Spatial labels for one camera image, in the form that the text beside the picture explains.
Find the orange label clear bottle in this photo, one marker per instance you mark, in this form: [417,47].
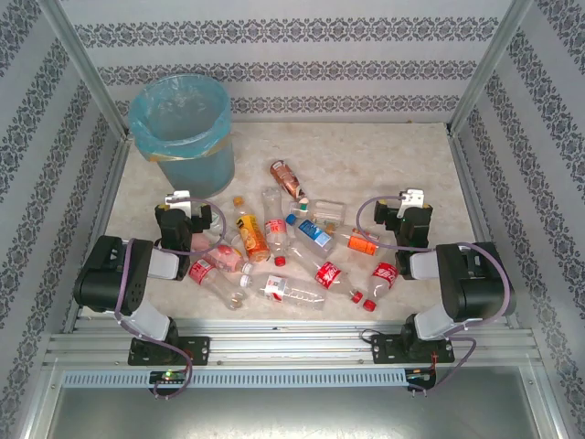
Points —
[361,243]

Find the pink drink bottle white cap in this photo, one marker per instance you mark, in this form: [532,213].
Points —
[226,258]

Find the red-capped clear bottle red label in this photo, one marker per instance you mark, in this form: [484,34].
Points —
[200,270]

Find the bin with blue liner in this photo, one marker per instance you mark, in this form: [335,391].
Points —
[196,169]

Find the orange yellow label bottle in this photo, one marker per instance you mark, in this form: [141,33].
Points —
[250,235]

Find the cola bottle red label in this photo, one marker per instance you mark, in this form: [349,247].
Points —
[385,274]
[328,273]

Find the clear square bottle green cap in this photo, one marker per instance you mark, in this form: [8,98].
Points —
[326,211]

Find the clear bottle red-white label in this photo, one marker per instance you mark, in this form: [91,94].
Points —
[275,228]

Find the blue label bottle blue cap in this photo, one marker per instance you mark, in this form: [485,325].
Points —
[313,231]

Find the brown plastic bottle white cap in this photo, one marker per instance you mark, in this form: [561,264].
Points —
[285,176]

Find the ribbed clear bottle white cap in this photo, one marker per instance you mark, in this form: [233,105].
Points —
[292,292]

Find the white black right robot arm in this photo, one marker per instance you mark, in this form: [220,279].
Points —
[434,322]

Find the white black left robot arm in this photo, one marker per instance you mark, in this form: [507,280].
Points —
[141,315]

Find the small circuit board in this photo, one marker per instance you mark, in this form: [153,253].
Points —
[420,375]
[169,376]

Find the grey metal sheet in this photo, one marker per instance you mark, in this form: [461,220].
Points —
[292,411]

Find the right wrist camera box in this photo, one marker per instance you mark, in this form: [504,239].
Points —
[413,196]

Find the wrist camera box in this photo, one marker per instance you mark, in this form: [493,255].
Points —
[413,196]
[179,199]

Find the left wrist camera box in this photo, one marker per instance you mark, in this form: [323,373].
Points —
[179,199]

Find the aluminium side rail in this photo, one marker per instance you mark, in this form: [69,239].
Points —
[112,183]
[468,183]

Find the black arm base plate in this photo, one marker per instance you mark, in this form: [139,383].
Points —
[384,350]
[198,350]

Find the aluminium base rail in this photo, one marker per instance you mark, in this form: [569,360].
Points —
[292,343]

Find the aluminium corner post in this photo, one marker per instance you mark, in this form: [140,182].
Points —
[491,64]
[82,64]

